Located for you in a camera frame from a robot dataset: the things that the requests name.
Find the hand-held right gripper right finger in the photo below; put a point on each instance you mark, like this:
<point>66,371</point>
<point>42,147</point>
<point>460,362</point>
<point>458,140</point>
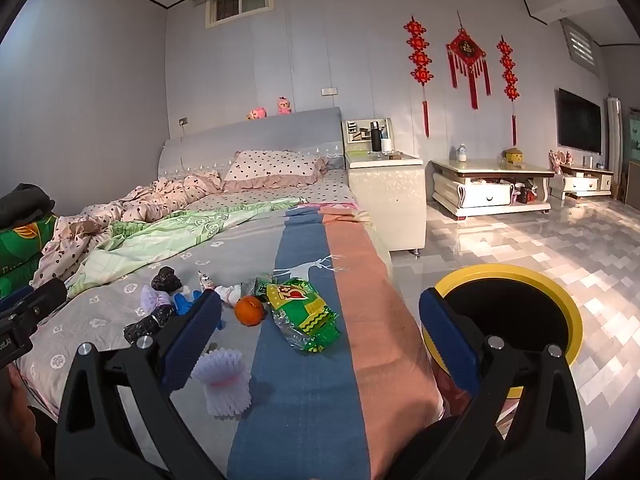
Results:
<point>447,340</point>

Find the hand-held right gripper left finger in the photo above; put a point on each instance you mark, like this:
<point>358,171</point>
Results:
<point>192,340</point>

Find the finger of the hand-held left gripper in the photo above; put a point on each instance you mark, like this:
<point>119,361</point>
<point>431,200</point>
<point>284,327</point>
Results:
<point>46,294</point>
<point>15,296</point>

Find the blue plastic scrap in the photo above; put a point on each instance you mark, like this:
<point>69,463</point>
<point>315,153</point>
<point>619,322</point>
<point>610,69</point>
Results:
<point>182,302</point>

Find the black shiny wrapper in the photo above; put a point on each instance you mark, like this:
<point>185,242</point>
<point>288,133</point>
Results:
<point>147,327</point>

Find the white foam fruit net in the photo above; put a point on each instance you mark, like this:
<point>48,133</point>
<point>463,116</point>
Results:
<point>222,380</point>

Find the white tissue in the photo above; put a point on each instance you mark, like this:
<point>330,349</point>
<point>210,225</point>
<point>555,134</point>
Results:
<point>227,294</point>

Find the pale purple foam net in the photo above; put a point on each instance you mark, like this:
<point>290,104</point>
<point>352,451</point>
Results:
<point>150,300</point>

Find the small silver wrapper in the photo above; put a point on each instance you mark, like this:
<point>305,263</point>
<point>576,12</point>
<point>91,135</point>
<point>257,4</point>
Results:
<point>205,280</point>

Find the orange peel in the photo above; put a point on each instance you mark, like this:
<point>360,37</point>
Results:
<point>249,310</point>

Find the yellow rimmed black bin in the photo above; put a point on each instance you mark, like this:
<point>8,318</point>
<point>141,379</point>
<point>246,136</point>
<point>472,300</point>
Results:
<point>505,271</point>

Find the large green snack packet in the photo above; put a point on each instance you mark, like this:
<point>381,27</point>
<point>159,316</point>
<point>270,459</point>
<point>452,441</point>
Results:
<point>300,317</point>

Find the green printed bag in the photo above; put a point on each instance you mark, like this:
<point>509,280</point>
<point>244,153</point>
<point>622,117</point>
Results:
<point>20,255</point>

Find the dark cloth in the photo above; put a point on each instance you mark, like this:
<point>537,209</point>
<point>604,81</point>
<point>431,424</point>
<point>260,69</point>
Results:
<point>22,205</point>

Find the green patterned quilt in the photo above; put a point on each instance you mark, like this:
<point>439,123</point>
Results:
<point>170,232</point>

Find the striped deer blanket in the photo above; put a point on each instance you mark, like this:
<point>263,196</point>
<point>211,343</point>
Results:
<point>310,270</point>

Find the pink polka dot duvet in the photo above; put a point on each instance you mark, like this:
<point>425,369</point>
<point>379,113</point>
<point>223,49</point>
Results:
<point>150,200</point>

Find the white nightstand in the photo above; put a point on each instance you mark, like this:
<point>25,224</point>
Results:
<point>385,200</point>

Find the white coffee table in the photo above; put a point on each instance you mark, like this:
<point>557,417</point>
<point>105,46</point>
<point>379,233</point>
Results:
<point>480,185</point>

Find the pink floral blanket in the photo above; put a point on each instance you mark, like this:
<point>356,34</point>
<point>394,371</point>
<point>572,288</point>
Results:
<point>340,205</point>

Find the small clear bottle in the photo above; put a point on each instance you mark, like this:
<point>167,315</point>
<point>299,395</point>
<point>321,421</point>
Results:
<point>462,152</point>

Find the polka dot bed sheet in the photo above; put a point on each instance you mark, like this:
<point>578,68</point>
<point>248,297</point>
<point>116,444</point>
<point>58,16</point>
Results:
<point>310,190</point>

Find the polka dot pillow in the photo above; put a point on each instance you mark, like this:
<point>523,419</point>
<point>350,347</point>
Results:
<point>272,165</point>

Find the yellow toy figure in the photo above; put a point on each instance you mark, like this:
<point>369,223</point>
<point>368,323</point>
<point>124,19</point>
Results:
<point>513,156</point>

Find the white cup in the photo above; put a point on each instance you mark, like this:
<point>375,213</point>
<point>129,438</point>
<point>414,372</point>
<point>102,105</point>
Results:
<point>387,145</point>

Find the pink ornament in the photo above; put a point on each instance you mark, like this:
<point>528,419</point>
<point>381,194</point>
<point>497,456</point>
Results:
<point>556,160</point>

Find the white television stand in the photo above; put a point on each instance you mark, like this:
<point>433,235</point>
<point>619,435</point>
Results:
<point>585,180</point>

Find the black thermos bottle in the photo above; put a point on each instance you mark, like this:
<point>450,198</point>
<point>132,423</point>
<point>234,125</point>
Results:
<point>376,136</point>

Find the grey bed headboard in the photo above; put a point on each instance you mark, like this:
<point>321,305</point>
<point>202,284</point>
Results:
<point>280,130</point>

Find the pink plush toy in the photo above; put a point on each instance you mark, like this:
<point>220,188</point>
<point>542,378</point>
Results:
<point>256,113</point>
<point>284,106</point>

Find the beige leaning board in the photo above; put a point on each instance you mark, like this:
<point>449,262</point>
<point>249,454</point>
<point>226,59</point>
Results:
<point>634,182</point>

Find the white standing air conditioner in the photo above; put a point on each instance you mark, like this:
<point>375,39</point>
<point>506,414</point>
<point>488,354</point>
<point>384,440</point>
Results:
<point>614,130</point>

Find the teal printed panel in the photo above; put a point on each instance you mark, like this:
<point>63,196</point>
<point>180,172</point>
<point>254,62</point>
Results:
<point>633,130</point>

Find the red diamond knot hanging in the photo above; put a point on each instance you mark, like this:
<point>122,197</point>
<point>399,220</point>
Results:
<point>466,50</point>

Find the wall television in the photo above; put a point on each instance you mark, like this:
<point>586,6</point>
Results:
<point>580,120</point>

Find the small wall window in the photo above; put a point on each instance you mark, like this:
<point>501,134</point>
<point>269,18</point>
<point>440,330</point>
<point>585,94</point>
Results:
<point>240,2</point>

